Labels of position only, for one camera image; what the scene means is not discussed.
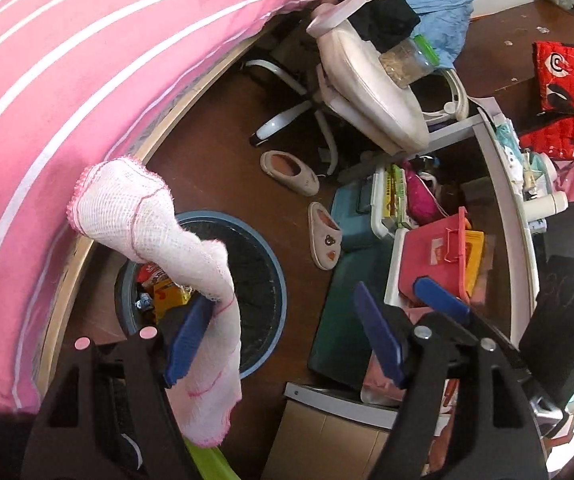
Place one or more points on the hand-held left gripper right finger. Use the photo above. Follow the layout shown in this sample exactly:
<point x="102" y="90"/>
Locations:
<point x="379" y="335"/>

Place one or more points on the wooden bed frame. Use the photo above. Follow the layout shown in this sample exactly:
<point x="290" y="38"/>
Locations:
<point x="177" y="117"/>

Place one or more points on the blue cloth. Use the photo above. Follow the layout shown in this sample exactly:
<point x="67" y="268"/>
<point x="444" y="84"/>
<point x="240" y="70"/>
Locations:
<point x="442" y="5"/>

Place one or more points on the cream office chair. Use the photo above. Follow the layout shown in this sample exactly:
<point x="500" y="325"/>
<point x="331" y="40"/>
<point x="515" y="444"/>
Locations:
<point x="367" y="85"/>

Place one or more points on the yellow packet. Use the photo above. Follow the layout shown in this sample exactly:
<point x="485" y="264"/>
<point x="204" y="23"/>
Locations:
<point x="474" y="260"/>

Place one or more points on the white gauze cloth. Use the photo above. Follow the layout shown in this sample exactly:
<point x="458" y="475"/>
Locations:
<point x="157" y="230"/>

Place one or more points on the black device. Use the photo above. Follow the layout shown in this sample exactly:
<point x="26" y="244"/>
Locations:
<point x="562" y="320"/>

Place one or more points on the plain beige slipper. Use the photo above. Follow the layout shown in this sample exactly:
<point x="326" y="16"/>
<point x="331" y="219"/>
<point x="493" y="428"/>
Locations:
<point x="292" y="172"/>

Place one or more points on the lime green object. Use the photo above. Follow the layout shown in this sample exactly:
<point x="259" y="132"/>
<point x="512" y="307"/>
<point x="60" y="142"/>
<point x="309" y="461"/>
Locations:
<point x="207" y="465"/>

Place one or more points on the pink plastic box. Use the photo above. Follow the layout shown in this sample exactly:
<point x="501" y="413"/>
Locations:
<point x="427" y="255"/>

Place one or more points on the red printed cloth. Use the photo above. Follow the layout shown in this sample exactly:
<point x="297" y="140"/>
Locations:
<point x="567" y="80"/>

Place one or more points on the black garment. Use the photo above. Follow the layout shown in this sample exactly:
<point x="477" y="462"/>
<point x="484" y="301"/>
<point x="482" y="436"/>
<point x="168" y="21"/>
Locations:
<point x="387" y="20"/>

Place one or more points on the white plastic bottle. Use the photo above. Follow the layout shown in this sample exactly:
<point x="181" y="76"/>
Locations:
<point x="547" y="206"/>

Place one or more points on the clear jar with green lid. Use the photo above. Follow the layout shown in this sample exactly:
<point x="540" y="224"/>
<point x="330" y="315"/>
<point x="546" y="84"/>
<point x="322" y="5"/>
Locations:
<point x="404" y="62"/>

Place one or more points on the dark green case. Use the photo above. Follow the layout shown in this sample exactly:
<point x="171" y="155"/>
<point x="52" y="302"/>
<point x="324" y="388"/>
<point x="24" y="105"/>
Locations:
<point x="347" y="320"/>

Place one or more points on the round blue-rimmed trash bin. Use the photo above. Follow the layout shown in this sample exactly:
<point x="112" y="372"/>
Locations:
<point x="252" y="280"/>

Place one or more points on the white storage tray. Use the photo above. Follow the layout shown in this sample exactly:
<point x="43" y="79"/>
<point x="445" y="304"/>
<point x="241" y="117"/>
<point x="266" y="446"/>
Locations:
<point x="379" y="200"/>

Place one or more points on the white desk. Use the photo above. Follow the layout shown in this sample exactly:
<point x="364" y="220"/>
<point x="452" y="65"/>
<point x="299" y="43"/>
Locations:
<point x="504" y="200"/>

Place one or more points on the black monitor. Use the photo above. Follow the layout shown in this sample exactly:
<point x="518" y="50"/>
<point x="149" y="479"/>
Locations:
<point x="572" y="232"/>

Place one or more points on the teal plastic box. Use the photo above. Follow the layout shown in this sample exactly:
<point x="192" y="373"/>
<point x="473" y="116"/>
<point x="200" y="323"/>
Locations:
<point x="352" y="215"/>

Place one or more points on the beige slipper with bear face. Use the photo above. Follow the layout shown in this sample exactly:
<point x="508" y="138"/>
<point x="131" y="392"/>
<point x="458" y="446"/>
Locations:
<point x="324" y="240"/>

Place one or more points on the brown cabinet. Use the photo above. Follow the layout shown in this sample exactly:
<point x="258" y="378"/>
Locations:
<point x="327" y="440"/>

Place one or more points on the pink striped bed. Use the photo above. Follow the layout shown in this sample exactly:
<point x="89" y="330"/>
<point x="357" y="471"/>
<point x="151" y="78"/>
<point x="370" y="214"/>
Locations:
<point x="67" y="85"/>

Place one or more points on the light pink garment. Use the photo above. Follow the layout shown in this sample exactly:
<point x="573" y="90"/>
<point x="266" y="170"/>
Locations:
<point x="379" y="385"/>

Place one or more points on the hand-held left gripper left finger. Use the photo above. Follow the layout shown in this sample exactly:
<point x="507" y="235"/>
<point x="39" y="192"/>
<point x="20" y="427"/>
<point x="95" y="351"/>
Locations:
<point x="189" y="335"/>

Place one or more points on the magenta bag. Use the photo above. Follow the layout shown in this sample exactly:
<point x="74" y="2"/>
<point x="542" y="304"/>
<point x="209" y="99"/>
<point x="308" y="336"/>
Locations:
<point x="422" y="195"/>

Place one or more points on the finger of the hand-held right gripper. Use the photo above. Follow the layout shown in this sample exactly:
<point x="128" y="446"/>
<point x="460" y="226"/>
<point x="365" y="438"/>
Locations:
<point x="442" y="300"/>

